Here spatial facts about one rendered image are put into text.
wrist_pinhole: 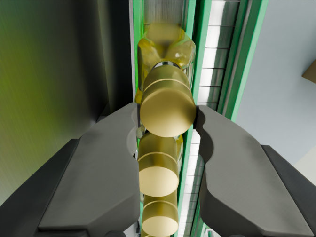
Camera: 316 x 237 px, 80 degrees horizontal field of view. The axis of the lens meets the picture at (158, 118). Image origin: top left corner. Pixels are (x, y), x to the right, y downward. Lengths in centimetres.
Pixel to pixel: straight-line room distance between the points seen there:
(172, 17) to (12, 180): 32
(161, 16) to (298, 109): 50
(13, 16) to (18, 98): 6
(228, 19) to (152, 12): 13
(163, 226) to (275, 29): 51
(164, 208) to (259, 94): 49
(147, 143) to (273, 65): 49
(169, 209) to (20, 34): 20
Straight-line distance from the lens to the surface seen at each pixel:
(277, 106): 67
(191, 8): 30
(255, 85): 60
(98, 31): 51
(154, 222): 19
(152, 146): 15
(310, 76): 63
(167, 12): 38
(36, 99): 22
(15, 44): 20
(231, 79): 38
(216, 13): 39
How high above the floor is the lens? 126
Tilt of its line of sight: 59 degrees down
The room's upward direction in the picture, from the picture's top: 178 degrees counter-clockwise
